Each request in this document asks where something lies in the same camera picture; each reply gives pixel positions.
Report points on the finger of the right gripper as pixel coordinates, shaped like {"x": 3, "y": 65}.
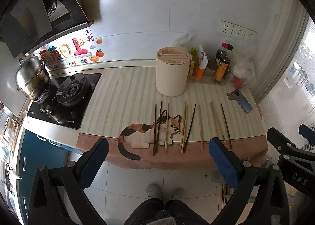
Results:
{"x": 307, "y": 133}
{"x": 281, "y": 143}

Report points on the red tomato in bag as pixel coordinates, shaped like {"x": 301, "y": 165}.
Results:
{"x": 238, "y": 83}

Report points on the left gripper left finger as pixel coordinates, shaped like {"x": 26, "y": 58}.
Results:
{"x": 46, "y": 205}

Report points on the white plastic bag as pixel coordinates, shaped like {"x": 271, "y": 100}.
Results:
{"x": 242, "y": 67}

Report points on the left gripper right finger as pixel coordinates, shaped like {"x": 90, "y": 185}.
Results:
{"x": 271, "y": 202}

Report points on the brown card under phone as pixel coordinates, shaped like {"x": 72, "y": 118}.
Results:
{"x": 230, "y": 96}

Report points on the blue kitchen cabinet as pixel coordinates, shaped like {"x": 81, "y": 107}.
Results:
{"x": 34, "y": 151}

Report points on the dark soy sauce bottle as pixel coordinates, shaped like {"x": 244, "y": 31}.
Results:
{"x": 222, "y": 51}

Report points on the black range hood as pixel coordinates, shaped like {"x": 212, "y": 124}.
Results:
{"x": 27, "y": 25}

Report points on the white wall socket panel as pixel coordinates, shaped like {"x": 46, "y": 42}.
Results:
{"x": 237, "y": 32}

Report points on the wooden chopstick green tip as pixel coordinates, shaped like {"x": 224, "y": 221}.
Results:
{"x": 218, "y": 122}

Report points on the black gas stove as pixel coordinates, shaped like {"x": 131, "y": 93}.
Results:
{"x": 65, "y": 100}

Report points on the colourful wall stickers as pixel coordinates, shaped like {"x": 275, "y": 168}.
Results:
{"x": 74, "y": 49}

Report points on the clear condiment tray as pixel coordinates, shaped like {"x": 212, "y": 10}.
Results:
{"x": 206, "y": 80}

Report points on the steel steamer pot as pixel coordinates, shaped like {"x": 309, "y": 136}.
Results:
{"x": 32, "y": 78}

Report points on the blue smartphone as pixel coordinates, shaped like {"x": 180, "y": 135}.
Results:
{"x": 242, "y": 101}

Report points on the orange yellow seasoning bottle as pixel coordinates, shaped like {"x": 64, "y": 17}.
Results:
{"x": 195, "y": 66}

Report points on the cream cylindrical utensil holder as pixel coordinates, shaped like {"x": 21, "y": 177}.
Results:
{"x": 172, "y": 67}

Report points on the white paper packet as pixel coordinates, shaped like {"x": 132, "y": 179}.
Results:
{"x": 202, "y": 57}

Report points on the dark chopstick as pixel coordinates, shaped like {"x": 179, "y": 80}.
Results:
{"x": 226, "y": 125}

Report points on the striped cat table mat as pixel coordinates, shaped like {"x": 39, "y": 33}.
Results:
{"x": 125, "y": 96}

